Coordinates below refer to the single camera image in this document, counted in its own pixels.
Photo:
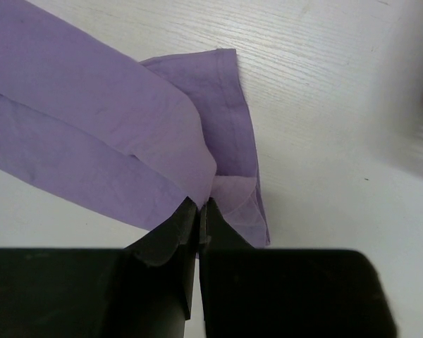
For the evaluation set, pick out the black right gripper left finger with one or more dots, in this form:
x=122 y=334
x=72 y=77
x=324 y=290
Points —
x=143 y=290

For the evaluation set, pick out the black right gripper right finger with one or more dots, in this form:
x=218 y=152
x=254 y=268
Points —
x=250 y=292

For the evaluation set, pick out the purple t-shirt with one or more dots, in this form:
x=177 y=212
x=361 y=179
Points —
x=129 y=140

